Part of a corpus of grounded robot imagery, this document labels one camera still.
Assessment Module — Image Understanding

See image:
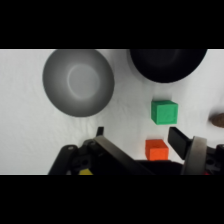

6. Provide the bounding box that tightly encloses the black bowl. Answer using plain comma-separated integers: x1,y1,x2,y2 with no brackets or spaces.
128,49,208,84

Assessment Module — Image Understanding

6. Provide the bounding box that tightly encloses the grey bowl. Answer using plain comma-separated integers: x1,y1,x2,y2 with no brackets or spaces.
42,49,116,118

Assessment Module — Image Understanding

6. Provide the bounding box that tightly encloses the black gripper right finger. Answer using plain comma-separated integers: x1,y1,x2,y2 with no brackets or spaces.
167,126,224,176

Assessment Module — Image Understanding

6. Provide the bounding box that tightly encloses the red cube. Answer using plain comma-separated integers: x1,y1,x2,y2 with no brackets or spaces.
144,138,170,162

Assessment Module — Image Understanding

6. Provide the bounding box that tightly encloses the small brown object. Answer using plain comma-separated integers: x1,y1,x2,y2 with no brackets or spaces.
208,112,224,128

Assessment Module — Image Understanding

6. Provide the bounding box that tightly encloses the green cube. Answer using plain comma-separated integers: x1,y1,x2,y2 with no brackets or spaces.
150,99,179,126

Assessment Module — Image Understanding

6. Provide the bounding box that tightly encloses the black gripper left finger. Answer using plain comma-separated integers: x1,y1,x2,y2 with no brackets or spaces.
81,126,157,176

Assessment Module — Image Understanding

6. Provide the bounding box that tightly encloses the yellow cup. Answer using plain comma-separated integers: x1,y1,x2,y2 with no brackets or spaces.
78,168,94,176

